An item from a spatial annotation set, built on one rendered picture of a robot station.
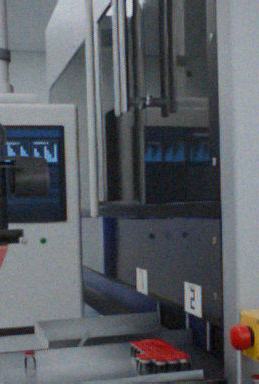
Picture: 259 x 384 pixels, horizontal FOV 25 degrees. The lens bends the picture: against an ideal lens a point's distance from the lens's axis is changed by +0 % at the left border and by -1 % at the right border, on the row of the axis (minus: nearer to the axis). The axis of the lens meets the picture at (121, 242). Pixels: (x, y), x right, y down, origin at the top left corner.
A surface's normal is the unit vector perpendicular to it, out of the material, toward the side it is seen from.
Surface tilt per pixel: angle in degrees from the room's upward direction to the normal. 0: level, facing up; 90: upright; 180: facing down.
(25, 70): 90
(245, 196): 90
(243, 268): 90
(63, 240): 90
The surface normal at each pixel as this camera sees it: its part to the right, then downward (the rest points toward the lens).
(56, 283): 0.23, 0.04
